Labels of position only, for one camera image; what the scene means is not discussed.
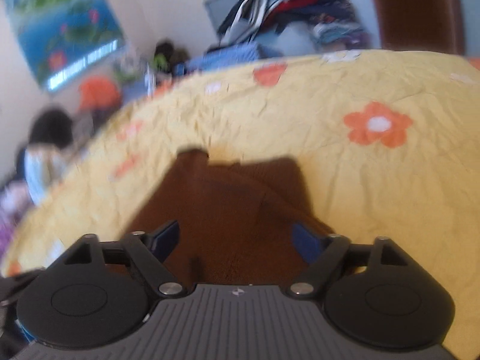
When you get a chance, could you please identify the pink purple clothes heap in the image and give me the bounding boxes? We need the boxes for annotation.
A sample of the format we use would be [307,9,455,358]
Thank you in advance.
[0,180,33,258]

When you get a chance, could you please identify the orange cloth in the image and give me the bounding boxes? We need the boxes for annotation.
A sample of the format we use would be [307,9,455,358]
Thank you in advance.
[78,76,121,111]

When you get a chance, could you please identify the grey monitor screen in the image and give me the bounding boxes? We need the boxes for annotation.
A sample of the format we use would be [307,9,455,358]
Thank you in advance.
[203,0,238,41]

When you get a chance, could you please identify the brown wooden door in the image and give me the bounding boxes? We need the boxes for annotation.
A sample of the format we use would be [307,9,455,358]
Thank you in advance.
[373,0,465,55]

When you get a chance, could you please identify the blue lotus wall poster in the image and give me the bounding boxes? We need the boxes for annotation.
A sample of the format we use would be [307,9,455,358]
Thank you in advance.
[3,0,125,93]

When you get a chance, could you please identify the yellow floral bed sheet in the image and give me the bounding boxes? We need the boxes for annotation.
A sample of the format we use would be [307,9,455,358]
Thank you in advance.
[1,50,479,359]

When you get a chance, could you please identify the blue striped quilt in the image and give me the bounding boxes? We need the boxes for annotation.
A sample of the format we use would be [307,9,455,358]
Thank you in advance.
[123,42,286,103]

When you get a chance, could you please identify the green black items on shelf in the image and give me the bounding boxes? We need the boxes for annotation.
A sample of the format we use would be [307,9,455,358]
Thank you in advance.
[151,39,191,76]

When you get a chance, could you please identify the dark haired person sitting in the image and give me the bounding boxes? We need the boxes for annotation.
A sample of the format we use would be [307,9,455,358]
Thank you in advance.
[16,107,89,206]

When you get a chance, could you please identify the brown knitted garment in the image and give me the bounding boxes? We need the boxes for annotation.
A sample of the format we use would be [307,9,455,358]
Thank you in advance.
[126,149,333,287]

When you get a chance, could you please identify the pile of mixed clothes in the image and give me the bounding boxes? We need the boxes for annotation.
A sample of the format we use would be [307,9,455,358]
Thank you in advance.
[206,0,372,55]

